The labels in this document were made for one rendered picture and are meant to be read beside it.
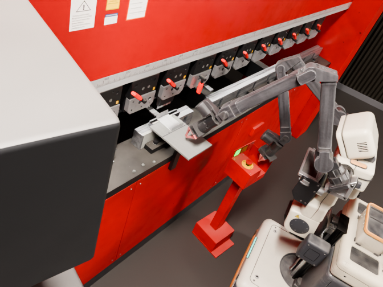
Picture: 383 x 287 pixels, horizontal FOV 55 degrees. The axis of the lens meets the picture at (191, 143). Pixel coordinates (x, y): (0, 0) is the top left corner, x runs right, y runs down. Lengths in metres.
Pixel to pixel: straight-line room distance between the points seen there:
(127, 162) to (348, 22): 2.42
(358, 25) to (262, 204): 1.70
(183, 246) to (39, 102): 2.37
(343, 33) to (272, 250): 2.01
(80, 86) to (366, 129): 1.51
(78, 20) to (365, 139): 1.22
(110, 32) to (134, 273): 1.61
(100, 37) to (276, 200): 2.35
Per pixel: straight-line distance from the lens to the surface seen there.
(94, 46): 1.21
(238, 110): 1.56
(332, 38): 3.60
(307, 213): 2.01
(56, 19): 1.09
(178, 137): 1.77
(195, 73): 1.77
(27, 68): 0.32
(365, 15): 3.50
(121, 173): 1.70
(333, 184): 1.69
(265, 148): 2.14
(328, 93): 1.52
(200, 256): 2.61
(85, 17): 1.14
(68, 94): 0.29
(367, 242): 2.06
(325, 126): 1.57
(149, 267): 2.47
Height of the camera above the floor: 2.13
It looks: 40 degrees down
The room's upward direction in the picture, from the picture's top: 21 degrees clockwise
